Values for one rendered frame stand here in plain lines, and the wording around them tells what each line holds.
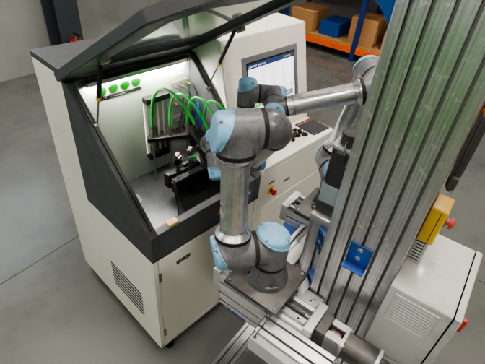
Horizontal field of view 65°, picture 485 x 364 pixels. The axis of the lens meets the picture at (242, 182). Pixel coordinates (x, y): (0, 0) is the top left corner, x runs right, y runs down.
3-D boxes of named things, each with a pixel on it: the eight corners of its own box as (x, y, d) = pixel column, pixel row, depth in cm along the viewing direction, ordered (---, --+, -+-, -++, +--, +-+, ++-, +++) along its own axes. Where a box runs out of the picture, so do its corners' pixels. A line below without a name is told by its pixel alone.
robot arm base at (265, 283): (294, 274, 140) (299, 256, 134) (272, 301, 130) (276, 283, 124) (261, 253, 147) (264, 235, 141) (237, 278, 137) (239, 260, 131)
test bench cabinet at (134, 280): (162, 355, 218) (152, 265, 170) (107, 292, 248) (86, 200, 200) (246, 286, 260) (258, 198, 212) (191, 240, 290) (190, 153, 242)
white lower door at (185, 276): (165, 343, 213) (158, 263, 171) (162, 340, 214) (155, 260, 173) (245, 279, 252) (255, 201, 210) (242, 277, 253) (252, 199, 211)
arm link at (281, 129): (304, 99, 105) (259, 149, 151) (265, 100, 102) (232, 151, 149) (311, 139, 103) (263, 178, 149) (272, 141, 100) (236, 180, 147)
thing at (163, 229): (160, 260, 172) (158, 235, 163) (154, 254, 175) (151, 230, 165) (252, 201, 210) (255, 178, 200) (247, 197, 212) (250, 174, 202)
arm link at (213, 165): (239, 176, 140) (237, 146, 141) (210, 178, 137) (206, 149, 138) (235, 179, 147) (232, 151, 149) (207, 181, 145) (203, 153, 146)
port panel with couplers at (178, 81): (175, 131, 212) (172, 78, 193) (171, 128, 214) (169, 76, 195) (193, 123, 220) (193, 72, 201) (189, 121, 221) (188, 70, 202)
